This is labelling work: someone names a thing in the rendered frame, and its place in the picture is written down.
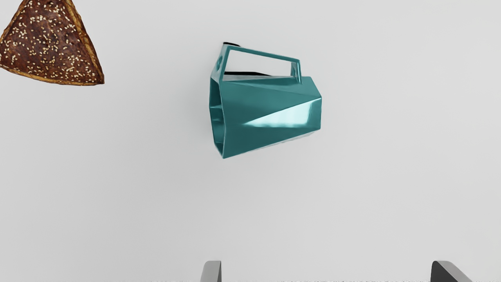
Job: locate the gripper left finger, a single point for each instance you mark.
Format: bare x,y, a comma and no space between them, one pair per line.
211,272

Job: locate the brown seeded bread slice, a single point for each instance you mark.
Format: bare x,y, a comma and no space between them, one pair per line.
47,47

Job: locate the teal faceted mug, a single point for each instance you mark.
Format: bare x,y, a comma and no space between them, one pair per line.
266,113

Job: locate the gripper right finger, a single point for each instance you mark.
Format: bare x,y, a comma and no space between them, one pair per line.
446,273

